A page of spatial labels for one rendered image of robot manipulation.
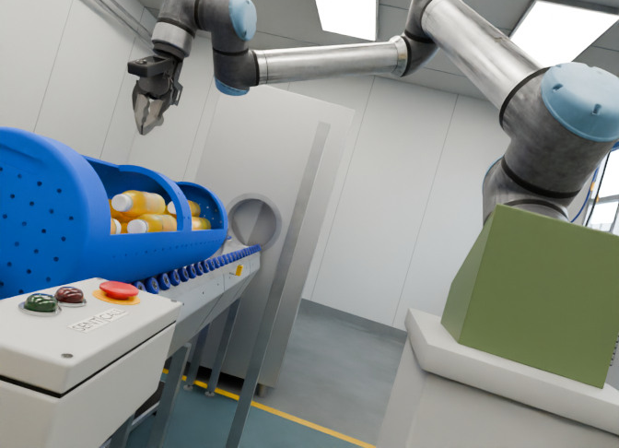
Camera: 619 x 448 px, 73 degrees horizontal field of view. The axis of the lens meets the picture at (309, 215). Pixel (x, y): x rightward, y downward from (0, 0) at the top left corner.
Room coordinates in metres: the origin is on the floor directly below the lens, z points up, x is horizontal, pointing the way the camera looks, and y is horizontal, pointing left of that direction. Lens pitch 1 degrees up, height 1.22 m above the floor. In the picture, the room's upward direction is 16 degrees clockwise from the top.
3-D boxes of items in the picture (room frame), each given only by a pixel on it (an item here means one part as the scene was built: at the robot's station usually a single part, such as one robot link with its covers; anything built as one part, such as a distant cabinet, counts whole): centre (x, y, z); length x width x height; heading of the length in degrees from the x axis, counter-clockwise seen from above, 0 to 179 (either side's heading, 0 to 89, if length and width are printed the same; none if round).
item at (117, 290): (0.40, 0.16, 1.11); 0.04 x 0.04 x 0.01
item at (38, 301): (0.32, 0.18, 1.11); 0.02 x 0.02 x 0.01
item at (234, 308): (2.60, 0.29, 0.31); 0.06 x 0.06 x 0.63; 88
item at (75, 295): (0.36, 0.18, 1.11); 0.02 x 0.02 x 0.01
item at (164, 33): (0.99, 0.43, 1.54); 0.10 x 0.09 x 0.05; 88
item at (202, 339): (2.60, 0.43, 0.31); 0.06 x 0.06 x 0.63; 88
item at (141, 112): (1.00, 0.45, 1.35); 0.06 x 0.03 x 0.09; 178
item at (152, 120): (0.99, 0.41, 1.35); 0.06 x 0.03 x 0.09; 178
